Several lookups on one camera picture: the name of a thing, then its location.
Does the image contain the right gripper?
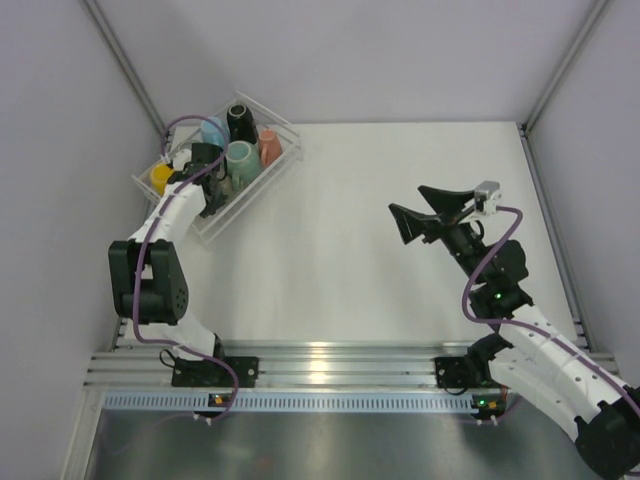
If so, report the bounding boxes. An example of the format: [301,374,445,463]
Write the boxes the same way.
[390,185,488,285]

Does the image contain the small pink cup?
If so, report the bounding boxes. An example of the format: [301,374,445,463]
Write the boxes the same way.
[258,128,283,168]

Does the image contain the teal speckled ceramic mug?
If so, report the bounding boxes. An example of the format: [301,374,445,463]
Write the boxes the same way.
[225,141,262,192]

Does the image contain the black mug white inside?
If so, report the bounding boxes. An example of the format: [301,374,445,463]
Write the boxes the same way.
[226,102,258,145]

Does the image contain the light blue cup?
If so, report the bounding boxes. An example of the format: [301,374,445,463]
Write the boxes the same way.
[200,116,231,150]

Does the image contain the yellow enamel mug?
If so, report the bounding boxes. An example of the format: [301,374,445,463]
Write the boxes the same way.
[149,163,174,197]

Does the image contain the small grey beige cup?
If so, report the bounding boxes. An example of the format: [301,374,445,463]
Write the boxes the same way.
[210,175,234,210]

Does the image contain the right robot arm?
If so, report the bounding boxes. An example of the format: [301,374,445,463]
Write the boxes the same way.
[388,181,639,479]

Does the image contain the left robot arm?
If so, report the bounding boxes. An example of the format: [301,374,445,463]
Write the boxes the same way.
[108,143,239,390]

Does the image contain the clear acrylic dish rack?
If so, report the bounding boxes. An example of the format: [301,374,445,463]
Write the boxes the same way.
[130,93,302,244]

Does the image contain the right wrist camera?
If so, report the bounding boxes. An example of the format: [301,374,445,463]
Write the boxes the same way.
[473,180,502,216]

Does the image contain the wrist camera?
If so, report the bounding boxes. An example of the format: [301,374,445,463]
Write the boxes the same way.
[473,180,502,216]
[168,148,192,171]

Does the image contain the perforated cable tray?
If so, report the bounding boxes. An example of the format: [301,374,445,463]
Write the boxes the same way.
[103,392,483,413]

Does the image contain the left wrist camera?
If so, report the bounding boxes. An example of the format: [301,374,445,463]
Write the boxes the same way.
[168,148,192,171]

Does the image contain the aluminium mounting rail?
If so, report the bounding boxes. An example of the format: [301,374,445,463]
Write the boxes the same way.
[84,339,621,391]

